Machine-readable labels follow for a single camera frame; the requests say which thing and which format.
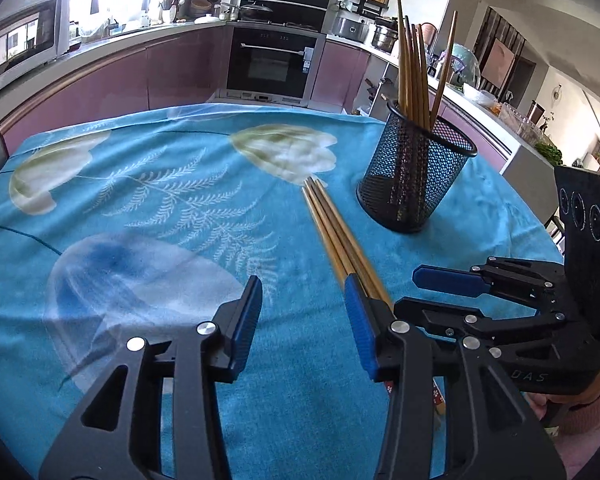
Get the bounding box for white microwave oven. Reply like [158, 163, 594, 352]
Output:
[0, 0, 71, 96]

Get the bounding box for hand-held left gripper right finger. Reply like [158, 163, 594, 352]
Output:
[344, 273, 567, 480]

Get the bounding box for steel steamer pot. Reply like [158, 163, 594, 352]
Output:
[371, 17, 400, 53]

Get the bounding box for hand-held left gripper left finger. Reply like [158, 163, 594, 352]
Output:
[39, 275, 263, 480]

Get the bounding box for long pink base cabinets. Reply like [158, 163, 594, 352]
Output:
[0, 25, 228, 156]

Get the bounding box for black wok with lid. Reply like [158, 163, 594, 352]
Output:
[240, 1, 275, 23]

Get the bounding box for person's right hand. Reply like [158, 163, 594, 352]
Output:
[527, 367, 600, 436]

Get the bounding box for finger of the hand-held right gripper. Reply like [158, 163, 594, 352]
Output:
[412, 256, 568, 311]
[394, 296, 568, 356]

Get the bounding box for green leafy vegetables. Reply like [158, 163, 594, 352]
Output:
[535, 142, 563, 166]

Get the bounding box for blue floral tablecloth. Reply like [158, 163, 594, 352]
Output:
[0, 102, 566, 480]

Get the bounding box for silver rice cooker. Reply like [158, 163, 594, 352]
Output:
[332, 12, 371, 43]

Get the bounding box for white kitchen countertop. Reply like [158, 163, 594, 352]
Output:
[0, 17, 556, 171]

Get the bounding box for short pink base cabinets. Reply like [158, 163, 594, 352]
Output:
[310, 40, 511, 171]

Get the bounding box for pale green kitchen appliance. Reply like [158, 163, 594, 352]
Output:
[445, 42, 481, 88]

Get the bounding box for built-in black oven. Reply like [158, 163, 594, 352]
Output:
[226, 26, 323, 101]

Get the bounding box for clear plastic container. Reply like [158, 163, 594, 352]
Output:
[497, 102, 551, 143]

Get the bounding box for white bowl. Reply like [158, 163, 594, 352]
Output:
[462, 82, 496, 107]

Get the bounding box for pink thermos jug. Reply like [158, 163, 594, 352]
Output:
[420, 22, 438, 56]

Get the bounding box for black mesh holder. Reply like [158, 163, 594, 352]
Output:
[356, 100, 479, 234]

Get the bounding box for framed wall picture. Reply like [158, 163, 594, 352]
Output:
[481, 39, 516, 91]

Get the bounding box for bunch of wooden chopsticks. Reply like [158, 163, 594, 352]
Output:
[395, 0, 459, 221]

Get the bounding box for red-ended wooden chopstick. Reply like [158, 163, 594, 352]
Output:
[301, 180, 397, 393]
[319, 178, 447, 416]
[309, 176, 381, 303]

